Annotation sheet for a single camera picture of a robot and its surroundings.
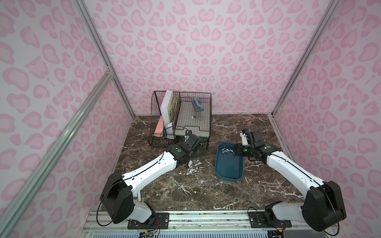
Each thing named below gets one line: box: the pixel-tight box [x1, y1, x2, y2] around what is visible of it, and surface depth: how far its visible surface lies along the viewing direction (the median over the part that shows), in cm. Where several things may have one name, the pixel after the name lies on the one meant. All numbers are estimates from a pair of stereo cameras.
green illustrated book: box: [168, 93, 180, 123], surface depth 98 cm
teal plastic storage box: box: [214, 142, 245, 181], surface depth 97 cm
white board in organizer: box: [160, 90, 174, 128], surface depth 95 cm
